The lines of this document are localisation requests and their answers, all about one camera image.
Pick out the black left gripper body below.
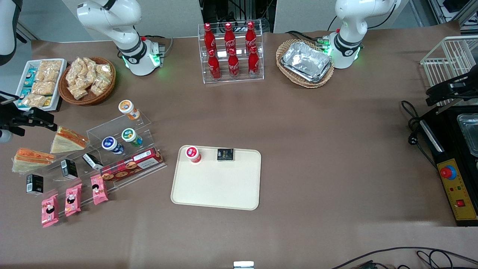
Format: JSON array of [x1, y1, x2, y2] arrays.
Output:
[[446, 72, 478, 99]]

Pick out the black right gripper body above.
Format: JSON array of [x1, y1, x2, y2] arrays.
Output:
[[0, 106, 33, 136]]

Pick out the triangle sandwich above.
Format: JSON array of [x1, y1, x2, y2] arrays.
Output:
[[12, 148, 56, 173], [50, 126, 90, 154]]

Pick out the shiny metal tray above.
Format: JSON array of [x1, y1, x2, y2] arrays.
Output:
[[456, 113, 478, 157]]

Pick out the aluminium foil tray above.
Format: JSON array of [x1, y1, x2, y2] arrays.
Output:
[[283, 41, 332, 78], [280, 60, 333, 84]]

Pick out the cream plastic serving tray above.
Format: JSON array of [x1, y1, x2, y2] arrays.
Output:
[[171, 145, 262, 211]]

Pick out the white rectangular dish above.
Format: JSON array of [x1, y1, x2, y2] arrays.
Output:
[[11, 59, 68, 112]]

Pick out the beige cracker packet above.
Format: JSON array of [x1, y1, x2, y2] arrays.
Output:
[[39, 60, 63, 72], [21, 93, 47, 108], [35, 69, 60, 83], [32, 81, 56, 96]]

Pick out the black sealing machine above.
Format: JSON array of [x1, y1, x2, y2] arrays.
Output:
[[418, 105, 478, 227]]

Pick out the clear bag of puffs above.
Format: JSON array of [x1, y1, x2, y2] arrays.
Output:
[[66, 58, 84, 84], [81, 57, 97, 75], [68, 84, 88, 100], [91, 77, 111, 96], [80, 71, 96, 89], [95, 64, 112, 80]]

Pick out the round brown wicker basket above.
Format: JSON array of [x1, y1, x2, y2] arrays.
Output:
[[58, 57, 117, 106]]

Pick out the blue lid yoghurt cup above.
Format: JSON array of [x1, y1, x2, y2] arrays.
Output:
[[102, 136, 124, 155]]

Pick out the clear acrylic display stand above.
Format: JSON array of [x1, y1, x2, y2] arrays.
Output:
[[35, 110, 168, 218]]

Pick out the pink snack packet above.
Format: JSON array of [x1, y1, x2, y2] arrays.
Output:
[[41, 194, 59, 228], [91, 174, 109, 205], [65, 183, 83, 217]]

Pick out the orange lid yoghurt cup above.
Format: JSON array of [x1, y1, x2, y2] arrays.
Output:
[[118, 99, 141, 121]]

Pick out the green lid yoghurt cup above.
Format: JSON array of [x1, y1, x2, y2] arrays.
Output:
[[121, 128, 143, 147]]

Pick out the yellow control panel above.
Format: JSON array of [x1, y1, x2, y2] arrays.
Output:
[[437, 158, 478, 221]]

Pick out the long red cookie box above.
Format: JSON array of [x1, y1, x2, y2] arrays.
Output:
[[100, 148, 165, 182]]

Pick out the oval light wicker basket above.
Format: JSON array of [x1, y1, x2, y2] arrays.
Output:
[[276, 39, 335, 89]]

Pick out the red lid yoghurt cup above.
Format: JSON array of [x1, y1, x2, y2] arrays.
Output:
[[185, 146, 202, 164]]

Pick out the red cola bottle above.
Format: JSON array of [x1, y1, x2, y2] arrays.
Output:
[[228, 48, 240, 78], [204, 23, 217, 53], [245, 21, 257, 53], [208, 49, 221, 80], [223, 22, 236, 53], [248, 46, 260, 76]]

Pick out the clear acrylic bottle rack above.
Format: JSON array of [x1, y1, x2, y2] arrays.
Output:
[[198, 23, 265, 84]]

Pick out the white wire basket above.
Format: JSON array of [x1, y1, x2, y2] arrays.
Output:
[[420, 35, 478, 109]]

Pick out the black cable with plug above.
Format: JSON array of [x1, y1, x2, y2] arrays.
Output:
[[401, 100, 439, 168]]

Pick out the aluminium frame rack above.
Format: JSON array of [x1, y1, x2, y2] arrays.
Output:
[[428, 0, 478, 35]]

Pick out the grey arm base cable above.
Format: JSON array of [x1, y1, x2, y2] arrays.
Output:
[[140, 34, 174, 57]]

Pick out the black arm base cable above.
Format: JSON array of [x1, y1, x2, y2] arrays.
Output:
[[286, 30, 330, 47]]

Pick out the long black cable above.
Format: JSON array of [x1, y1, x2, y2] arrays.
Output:
[[330, 246, 478, 269]]

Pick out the coiled black cable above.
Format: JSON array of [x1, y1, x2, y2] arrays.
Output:
[[416, 250, 478, 269]]

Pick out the black cable bundle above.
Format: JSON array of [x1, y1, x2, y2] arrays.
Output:
[[200, 0, 275, 34]]

